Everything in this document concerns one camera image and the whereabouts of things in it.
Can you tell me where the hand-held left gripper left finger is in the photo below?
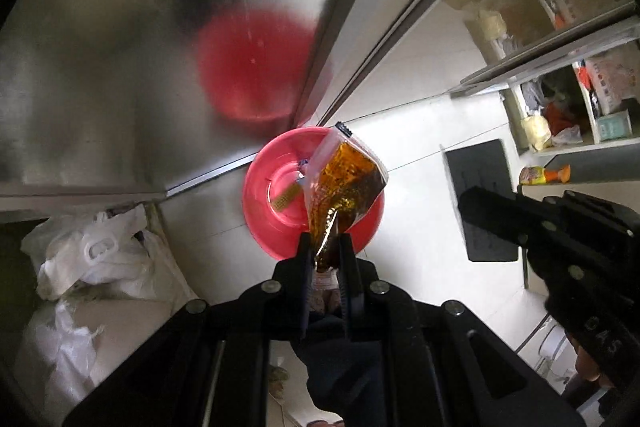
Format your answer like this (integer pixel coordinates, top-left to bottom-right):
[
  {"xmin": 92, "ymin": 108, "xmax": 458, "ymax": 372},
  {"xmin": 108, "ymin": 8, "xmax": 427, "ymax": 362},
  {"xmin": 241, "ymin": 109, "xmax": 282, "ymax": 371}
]
[{"xmin": 62, "ymin": 231, "xmax": 315, "ymax": 427}]

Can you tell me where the pale yellow bag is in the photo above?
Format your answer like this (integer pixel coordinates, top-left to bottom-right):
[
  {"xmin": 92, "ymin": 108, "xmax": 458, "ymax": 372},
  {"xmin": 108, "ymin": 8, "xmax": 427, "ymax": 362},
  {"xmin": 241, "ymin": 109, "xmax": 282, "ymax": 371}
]
[{"xmin": 520, "ymin": 114, "xmax": 553, "ymax": 152}]

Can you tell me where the patterned slipper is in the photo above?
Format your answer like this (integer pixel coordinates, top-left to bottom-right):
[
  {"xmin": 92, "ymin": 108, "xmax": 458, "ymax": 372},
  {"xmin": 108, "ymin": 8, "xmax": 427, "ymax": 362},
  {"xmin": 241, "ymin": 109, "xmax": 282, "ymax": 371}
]
[
  {"xmin": 312, "ymin": 271, "xmax": 345, "ymax": 314},
  {"xmin": 270, "ymin": 364, "xmax": 293, "ymax": 403}
]

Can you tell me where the white printed bag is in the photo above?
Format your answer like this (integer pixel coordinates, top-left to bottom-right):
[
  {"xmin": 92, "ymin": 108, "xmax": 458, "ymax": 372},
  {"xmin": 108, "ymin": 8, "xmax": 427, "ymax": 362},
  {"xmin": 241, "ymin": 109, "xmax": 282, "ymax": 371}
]
[{"xmin": 582, "ymin": 44, "xmax": 640, "ymax": 115}]

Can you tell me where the beige sack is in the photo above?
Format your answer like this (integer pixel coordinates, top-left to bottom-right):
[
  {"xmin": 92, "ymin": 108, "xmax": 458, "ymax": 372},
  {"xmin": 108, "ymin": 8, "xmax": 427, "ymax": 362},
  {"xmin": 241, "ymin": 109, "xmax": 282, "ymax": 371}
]
[{"xmin": 20, "ymin": 297, "xmax": 201, "ymax": 408}]

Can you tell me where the red plastic basin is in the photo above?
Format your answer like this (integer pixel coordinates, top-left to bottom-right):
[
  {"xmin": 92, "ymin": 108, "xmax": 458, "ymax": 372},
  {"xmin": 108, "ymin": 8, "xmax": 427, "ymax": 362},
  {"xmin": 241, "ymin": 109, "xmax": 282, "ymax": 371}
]
[{"xmin": 242, "ymin": 127, "xmax": 386, "ymax": 260}]

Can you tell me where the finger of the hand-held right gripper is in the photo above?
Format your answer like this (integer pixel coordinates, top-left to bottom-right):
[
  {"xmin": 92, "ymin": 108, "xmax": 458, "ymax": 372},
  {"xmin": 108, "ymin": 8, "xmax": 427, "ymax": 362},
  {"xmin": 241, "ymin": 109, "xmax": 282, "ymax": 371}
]
[{"xmin": 457, "ymin": 186, "xmax": 548, "ymax": 258}]

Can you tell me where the steel cabinet door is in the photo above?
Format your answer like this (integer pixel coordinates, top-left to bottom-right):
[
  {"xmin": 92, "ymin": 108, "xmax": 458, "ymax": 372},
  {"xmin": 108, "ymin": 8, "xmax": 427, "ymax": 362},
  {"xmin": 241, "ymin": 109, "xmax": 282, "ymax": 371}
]
[{"xmin": 0, "ymin": 0, "xmax": 366, "ymax": 198}]

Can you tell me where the red bag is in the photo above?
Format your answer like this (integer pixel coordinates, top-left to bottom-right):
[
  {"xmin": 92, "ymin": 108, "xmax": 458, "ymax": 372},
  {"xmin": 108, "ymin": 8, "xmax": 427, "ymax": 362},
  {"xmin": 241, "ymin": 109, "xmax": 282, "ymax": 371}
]
[{"xmin": 542, "ymin": 102, "xmax": 583, "ymax": 135}]

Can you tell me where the orange sauce plastic bag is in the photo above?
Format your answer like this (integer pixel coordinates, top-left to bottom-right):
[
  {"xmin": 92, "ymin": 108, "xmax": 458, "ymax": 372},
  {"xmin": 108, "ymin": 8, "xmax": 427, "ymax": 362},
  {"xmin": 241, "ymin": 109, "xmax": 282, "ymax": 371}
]
[{"xmin": 304, "ymin": 122, "xmax": 390, "ymax": 270}]

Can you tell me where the cream plastic bag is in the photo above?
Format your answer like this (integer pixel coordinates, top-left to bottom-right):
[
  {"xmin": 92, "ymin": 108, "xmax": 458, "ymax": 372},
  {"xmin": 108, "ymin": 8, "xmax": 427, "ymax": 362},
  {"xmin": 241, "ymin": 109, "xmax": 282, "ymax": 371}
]
[{"xmin": 472, "ymin": 7, "xmax": 508, "ymax": 42}]

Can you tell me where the white shelf unit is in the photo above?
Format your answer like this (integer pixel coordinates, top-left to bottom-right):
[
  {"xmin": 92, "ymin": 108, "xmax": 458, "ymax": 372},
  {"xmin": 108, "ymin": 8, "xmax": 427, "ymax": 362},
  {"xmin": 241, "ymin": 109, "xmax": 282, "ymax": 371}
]
[{"xmin": 440, "ymin": 0, "xmax": 640, "ymax": 188}]

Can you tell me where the orange and white pack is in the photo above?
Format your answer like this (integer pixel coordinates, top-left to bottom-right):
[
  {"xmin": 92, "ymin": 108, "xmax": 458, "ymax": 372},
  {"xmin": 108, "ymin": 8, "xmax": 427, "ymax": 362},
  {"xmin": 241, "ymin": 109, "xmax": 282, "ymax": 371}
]
[{"xmin": 547, "ymin": 0, "xmax": 581, "ymax": 30}]

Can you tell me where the teal box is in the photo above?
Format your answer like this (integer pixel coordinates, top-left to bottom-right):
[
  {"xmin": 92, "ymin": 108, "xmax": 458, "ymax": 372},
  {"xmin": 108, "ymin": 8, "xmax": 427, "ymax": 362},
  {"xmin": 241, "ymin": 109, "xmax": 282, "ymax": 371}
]
[{"xmin": 597, "ymin": 112, "xmax": 633, "ymax": 142}]

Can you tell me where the black floor mat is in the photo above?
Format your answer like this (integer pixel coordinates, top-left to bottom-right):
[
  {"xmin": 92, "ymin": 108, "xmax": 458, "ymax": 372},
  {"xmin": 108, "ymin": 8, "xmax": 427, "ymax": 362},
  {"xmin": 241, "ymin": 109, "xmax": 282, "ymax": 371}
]
[{"xmin": 441, "ymin": 138, "xmax": 522, "ymax": 264}]

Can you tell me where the small white plastic bag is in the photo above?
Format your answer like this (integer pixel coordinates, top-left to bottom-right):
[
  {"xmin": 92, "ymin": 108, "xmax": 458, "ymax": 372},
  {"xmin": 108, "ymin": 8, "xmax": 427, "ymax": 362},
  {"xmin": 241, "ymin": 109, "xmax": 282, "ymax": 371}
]
[{"xmin": 552, "ymin": 126, "xmax": 583, "ymax": 145}]

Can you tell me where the person's right hand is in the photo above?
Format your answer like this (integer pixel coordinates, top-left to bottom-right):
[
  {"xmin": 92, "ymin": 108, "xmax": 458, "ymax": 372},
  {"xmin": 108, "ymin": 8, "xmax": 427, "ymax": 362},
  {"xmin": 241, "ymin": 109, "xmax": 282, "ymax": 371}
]
[{"xmin": 572, "ymin": 339, "xmax": 618, "ymax": 383}]

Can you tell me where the dark blue clothing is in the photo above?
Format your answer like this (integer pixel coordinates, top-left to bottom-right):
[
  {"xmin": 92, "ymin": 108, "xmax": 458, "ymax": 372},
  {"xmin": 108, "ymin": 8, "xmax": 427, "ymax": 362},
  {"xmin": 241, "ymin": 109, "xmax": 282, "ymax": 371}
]
[{"xmin": 292, "ymin": 312, "xmax": 388, "ymax": 427}]

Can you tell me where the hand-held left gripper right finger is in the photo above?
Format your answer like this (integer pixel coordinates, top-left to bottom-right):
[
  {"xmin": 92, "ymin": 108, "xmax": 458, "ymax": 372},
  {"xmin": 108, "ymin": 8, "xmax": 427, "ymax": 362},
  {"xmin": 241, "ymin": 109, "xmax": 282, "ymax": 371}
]
[{"xmin": 336, "ymin": 232, "xmax": 588, "ymax": 427}]

